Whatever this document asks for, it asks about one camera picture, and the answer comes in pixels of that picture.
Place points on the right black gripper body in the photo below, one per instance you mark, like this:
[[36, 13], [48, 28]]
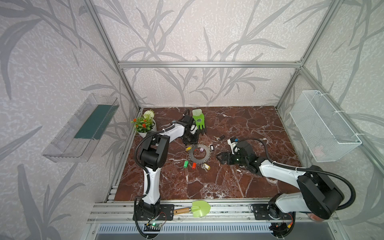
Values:
[[229, 157]]

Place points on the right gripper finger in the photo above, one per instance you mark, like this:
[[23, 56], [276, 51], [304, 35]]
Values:
[[223, 155], [226, 161]]

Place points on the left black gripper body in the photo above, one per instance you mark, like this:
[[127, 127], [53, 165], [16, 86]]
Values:
[[190, 139]]

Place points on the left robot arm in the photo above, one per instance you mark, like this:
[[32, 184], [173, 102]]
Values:
[[151, 155]]

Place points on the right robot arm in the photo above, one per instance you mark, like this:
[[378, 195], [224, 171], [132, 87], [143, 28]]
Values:
[[320, 193]]

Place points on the black tagged key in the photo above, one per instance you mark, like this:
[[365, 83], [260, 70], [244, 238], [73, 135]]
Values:
[[219, 138]]

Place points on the green work glove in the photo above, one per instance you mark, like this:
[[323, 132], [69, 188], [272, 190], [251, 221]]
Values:
[[199, 119]]

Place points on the potted flower plant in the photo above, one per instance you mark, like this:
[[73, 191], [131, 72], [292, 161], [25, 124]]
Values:
[[145, 123]]

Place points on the right wiring bundle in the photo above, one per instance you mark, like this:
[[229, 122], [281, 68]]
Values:
[[282, 226]]

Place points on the left circuit board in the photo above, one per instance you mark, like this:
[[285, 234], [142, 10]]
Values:
[[154, 226]]

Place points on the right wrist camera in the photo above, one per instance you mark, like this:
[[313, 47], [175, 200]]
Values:
[[232, 143]]

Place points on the green shovel wooden handle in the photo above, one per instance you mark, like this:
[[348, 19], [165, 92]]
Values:
[[198, 209]]

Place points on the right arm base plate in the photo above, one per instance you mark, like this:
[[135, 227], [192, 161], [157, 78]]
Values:
[[269, 212]]

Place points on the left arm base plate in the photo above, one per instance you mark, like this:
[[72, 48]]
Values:
[[160, 211]]

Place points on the white wire basket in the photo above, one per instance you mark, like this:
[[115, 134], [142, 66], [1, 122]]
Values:
[[327, 134]]

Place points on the clear acrylic wall shelf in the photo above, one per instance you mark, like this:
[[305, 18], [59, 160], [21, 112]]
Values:
[[78, 139]]

